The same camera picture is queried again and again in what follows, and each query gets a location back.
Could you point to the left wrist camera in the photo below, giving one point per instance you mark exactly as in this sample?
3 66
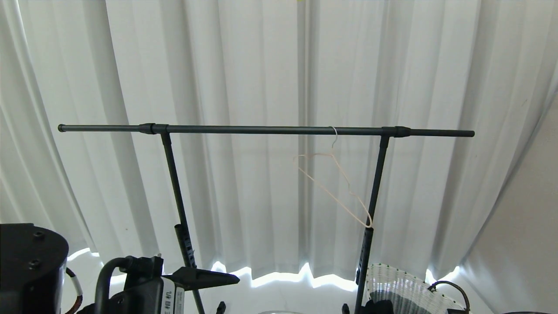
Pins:
141 267

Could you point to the black garment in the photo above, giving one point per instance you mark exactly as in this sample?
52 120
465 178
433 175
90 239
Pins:
379 307

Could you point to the pink clothes hanger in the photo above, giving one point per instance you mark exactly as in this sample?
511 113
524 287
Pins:
336 137

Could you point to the white curtain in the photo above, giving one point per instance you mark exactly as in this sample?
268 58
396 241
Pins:
244 65

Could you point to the white laundry basket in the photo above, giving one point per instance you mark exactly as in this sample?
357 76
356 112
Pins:
405 288

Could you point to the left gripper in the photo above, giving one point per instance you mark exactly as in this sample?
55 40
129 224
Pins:
139 298

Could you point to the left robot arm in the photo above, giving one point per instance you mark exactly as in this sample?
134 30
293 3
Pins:
26 270

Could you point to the black clothes rack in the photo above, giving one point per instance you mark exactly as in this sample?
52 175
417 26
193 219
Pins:
261 129

